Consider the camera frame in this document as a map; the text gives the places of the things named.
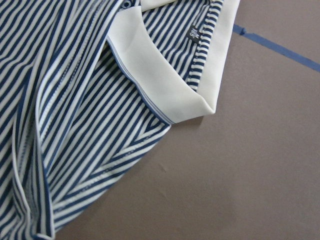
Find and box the blue white striped polo shirt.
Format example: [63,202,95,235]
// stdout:
[0,0,239,240]

